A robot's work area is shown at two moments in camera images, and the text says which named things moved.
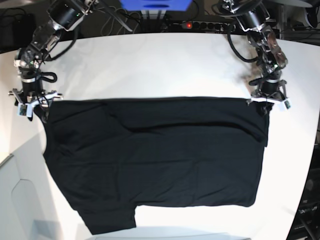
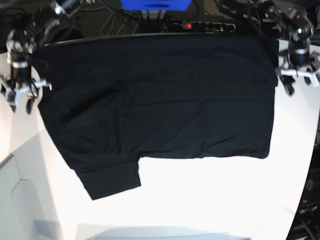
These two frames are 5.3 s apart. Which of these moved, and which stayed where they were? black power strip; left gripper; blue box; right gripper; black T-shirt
Moved: left gripper; black T-shirt; right gripper
Stayed: blue box; black power strip
